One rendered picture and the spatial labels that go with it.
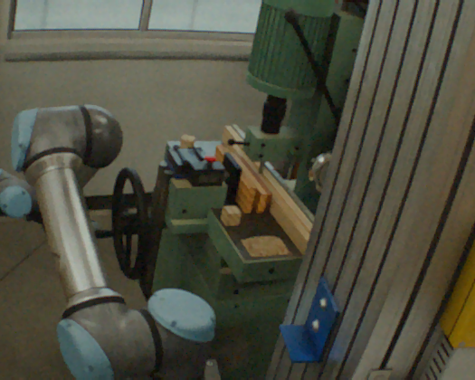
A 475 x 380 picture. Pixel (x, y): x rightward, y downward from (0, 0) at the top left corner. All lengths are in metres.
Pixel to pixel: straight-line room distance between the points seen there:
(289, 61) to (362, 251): 0.91
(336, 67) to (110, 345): 0.94
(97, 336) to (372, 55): 0.60
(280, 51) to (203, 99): 1.65
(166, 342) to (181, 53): 2.12
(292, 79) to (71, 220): 0.70
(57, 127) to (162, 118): 1.97
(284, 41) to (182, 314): 0.75
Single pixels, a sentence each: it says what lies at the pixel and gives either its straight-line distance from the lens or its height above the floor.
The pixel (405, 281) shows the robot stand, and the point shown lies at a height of 1.39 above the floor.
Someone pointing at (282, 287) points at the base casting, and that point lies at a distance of 1.80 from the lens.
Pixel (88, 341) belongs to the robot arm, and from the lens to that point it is 1.09.
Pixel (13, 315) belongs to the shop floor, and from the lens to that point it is 2.71.
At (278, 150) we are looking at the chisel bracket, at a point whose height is 1.03.
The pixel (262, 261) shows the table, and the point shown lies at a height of 0.90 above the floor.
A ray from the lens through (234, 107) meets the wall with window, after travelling 3.35.
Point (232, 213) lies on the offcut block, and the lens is 1.67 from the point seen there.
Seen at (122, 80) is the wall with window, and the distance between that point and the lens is 3.08.
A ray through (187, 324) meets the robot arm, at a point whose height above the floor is 1.05.
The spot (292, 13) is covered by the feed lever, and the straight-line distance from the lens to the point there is 1.52.
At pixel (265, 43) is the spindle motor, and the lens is 1.66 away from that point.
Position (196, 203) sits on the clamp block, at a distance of 1.72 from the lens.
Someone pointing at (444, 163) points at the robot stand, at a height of 1.53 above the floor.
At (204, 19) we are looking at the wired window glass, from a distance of 3.19.
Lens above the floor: 1.77
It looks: 28 degrees down
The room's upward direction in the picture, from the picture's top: 12 degrees clockwise
